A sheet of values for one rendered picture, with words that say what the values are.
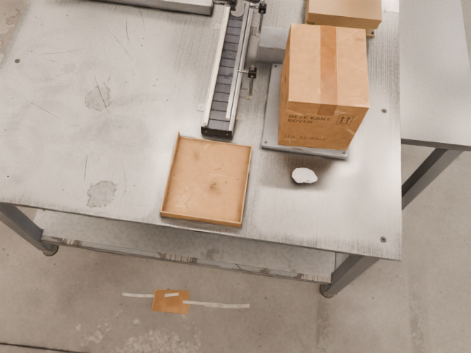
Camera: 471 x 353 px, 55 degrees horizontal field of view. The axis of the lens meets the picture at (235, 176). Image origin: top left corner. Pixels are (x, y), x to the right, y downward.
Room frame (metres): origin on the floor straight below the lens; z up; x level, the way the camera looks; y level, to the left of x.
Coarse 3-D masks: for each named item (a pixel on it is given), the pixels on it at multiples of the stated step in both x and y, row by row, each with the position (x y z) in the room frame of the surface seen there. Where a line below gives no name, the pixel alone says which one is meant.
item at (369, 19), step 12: (312, 0) 1.38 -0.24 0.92; (324, 0) 1.39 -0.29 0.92; (336, 0) 1.39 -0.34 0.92; (348, 0) 1.40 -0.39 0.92; (360, 0) 1.40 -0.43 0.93; (372, 0) 1.41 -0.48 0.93; (312, 12) 1.32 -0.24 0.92; (324, 12) 1.33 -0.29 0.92; (336, 12) 1.33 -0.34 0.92; (348, 12) 1.34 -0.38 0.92; (360, 12) 1.34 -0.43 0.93; (372, 12) 1.34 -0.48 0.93; (312, 24) 1.33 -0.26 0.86; (324, 24) 1.32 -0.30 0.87; (336, 24) 1.32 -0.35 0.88; (348, 24) 1.31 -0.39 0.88; (360, 24) 1.31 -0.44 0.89; (372, 24) 1.31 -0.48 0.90; (372, 36) 1.31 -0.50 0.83
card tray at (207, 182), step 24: (192, 144) 0.76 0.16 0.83; (216, 144) 0.77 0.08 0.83; (192, 168) 0.67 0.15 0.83; (216, 168) 0.67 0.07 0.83; (240, 168) 0.68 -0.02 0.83; (168, 192) 0.57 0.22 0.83; (192, 192) 0.58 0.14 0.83; (216, 192) 0.59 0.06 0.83; (240, 192) 0.59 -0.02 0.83; (168, 216) 0.49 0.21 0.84; (192, 216) 0.48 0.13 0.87; (216, 216) 0.50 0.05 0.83; (240, 216) 0.51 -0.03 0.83
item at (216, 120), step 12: (228, 24) 1.27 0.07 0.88; (240, 24) 1.28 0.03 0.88; (228, 36) 1.21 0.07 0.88; (228, 48) 1.15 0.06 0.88; (228, 60) 1.10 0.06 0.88; (228, 72) 1.04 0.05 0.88; (216, 84) 0.99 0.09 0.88; (228, 84) 0.99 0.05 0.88; (216, 96) 0.93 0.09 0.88; (228, 96) 0.94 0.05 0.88; (216, 108) 0.88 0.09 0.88; (216, 120) 0.83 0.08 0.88; (228, 120) 0.84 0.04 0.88
